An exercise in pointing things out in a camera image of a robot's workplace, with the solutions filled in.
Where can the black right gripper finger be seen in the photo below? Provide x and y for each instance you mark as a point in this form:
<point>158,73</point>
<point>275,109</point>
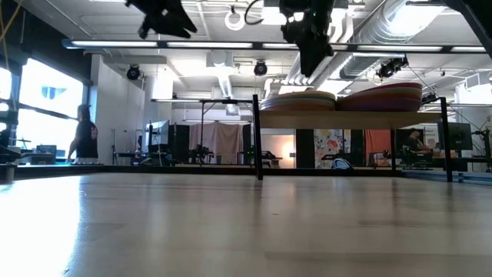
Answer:
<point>312,61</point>

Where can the beige grey plate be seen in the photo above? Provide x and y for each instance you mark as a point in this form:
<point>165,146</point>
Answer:
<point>300,94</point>

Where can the rust orange plate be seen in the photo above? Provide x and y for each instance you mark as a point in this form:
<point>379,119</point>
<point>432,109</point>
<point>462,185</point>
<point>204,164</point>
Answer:
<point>384,98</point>

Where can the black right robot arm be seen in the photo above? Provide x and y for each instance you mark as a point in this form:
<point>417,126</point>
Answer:
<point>478,19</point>

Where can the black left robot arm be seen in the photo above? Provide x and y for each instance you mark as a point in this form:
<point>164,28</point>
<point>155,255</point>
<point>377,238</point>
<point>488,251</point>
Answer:
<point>7,154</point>

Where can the wooden shelf with black legs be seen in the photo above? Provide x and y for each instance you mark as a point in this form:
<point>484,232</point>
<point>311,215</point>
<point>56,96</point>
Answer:
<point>338,120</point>

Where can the black ceiling spotlight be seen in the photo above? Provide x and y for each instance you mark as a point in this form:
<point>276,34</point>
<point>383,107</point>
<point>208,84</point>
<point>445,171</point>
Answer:
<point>133,72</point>
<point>260,68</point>
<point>390,68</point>

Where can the overhead LED light bar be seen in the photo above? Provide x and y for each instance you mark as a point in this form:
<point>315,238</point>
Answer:
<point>230,45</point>

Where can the floral poster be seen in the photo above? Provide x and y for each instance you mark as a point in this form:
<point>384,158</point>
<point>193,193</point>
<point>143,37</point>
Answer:
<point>328,144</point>

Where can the background monitor on stand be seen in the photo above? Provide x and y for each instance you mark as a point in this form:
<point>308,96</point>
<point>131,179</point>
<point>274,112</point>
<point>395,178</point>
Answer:
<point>159,132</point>

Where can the orange curtain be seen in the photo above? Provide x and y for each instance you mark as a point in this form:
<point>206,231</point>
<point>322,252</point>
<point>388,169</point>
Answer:
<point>378,140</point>

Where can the blue and white round object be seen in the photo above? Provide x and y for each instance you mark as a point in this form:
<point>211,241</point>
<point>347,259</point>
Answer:
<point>341,164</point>

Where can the black cabinet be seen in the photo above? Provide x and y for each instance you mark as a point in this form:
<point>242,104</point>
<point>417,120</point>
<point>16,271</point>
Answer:
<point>180,142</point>

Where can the beige curtain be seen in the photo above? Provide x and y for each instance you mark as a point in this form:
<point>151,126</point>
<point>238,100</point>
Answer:
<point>219,140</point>

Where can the person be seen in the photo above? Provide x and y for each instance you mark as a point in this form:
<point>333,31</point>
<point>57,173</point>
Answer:
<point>414,140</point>
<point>86,142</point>

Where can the black background monitor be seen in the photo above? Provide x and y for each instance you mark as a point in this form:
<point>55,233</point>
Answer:
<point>459,136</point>

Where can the silver ventilation duct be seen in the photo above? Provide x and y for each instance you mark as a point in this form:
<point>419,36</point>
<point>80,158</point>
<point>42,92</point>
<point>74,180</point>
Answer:
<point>369,57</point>

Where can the tall black background frame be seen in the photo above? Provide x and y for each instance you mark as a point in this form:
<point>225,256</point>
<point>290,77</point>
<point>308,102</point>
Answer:
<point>215,101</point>

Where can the black aluminium table frame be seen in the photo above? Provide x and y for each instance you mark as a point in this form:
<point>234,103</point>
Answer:
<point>115,169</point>

